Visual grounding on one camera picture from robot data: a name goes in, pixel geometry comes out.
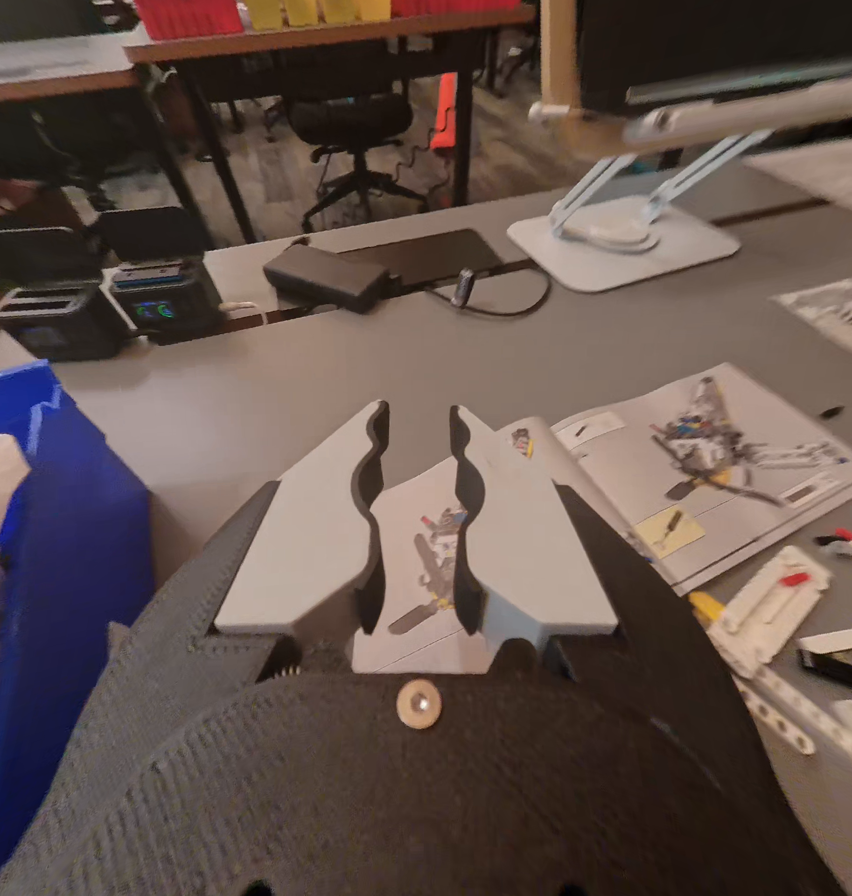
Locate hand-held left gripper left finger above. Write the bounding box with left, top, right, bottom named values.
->
left=215, top=400, right=391, bottom=637

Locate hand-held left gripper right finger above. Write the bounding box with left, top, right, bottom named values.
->
left=448, top=405, right=619, bottom=655

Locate lego instruction booklet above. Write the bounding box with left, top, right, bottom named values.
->
left=352, top=363, right=852, bottom=676

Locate long white lego beam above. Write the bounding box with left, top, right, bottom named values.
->
left=733, top=664, right=819, bottom=756

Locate red black lego piece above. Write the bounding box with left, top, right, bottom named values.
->
left=814, top=521, right=852, bottom=562

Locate blue plastic bin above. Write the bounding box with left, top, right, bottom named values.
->
left=0, top=359, right=154, bottom=883

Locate black power brick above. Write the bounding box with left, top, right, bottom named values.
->
left=264, top=245, right=392, bottom=314

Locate black charger with green display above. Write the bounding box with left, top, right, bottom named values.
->
left=100, top=258, right=225, bottom=345

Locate white screen stand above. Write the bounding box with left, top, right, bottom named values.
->
left=506, top=73, right=852, bottom=294

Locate black battery charger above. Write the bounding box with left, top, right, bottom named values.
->
left=0, top=279, right=129, bottom=363

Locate zebra sticker sheet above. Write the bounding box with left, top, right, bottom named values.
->
left=772, top=279, right=852, bottom=365

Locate black office chair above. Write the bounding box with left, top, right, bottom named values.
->
left=286, top=91, right=428, bottom=233

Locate orange traffic cone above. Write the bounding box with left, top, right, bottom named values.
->
left=429, top=72, right=460, bottom=151

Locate red plastic bin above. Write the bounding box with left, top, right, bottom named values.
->
left=391, top=0, right=522, bottom=19
left=135, top=0, right=245, bottom=41

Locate white lego frame assembly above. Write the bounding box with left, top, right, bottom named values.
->
left=706, top=545, right=834, bottom=679

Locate black cable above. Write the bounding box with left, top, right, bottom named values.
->
left=387, top=265, right=552, bottom=318

